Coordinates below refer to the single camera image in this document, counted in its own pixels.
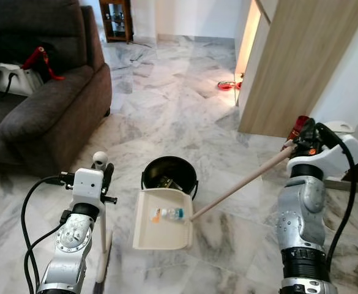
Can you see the small red dish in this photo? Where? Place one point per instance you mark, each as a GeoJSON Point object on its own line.
{"type": "Point", "coordinates": [237, 86]}

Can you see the red cylindrical canister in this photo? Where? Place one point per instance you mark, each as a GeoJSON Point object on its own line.
{"type": "Point", "coordinates": [301, 122]}

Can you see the black round waste bin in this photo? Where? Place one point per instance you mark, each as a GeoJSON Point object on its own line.
{"type": "Point", "coordinates": [157, 166]}

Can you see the black and gold box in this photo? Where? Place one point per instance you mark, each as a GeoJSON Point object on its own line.
{"type": "Point", "coordinates": [165, 182]}

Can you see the light wooden cabinet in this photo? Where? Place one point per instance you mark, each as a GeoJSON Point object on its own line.
{"type": "Point", "coordinates": [301, 61]}

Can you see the brown fabric sofa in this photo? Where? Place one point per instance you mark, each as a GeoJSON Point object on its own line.
{"type": "Point", "coordinates": [50, 116]}

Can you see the dark wooden display cabinet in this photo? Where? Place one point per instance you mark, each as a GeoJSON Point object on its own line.
{"type": "Point", "coordinates": [116, 21]}

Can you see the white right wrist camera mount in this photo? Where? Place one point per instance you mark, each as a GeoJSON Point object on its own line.
{"type": "Point", "coordinates": [338, 156]}

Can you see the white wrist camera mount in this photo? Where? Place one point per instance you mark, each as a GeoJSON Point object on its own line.
{"type": "Point", "coordinates": [338, 156]}
{"type": "Point", "coordinates": [85, 187]}

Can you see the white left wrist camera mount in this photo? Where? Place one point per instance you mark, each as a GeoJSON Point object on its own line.
{"type": "Point", "coordinates": [85, 187]}

